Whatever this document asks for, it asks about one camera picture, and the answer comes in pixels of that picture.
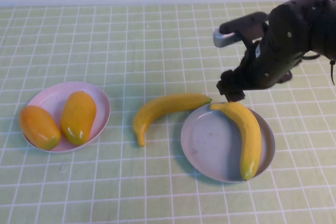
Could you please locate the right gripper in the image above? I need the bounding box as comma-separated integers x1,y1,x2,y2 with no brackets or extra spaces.
217,42,302,103

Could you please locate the long yellow banana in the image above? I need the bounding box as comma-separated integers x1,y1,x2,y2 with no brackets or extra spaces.
209,102,263,182

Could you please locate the yellow banana with green tip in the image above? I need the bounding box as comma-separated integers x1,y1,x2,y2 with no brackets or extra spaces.
132,92,213,147

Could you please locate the yellow mango with green tip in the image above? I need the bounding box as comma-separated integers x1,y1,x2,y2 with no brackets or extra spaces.
60,91,97,146

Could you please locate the orange mango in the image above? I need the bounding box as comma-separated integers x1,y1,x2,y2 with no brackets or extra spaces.
19,105,62,151

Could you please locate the grey-blue round plate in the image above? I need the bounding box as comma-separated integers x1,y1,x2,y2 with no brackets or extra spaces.
180,101,276,183

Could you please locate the pink round plate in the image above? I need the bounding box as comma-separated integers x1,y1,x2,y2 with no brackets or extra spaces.
20,81,111,154

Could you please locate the green checked tablecloth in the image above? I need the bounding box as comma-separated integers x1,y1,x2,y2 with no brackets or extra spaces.
0,1,336,224

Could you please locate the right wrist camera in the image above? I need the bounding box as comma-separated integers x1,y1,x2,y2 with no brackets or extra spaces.
213,11,269,49

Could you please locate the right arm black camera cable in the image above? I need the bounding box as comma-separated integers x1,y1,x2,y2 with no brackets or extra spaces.
301,53,322,61

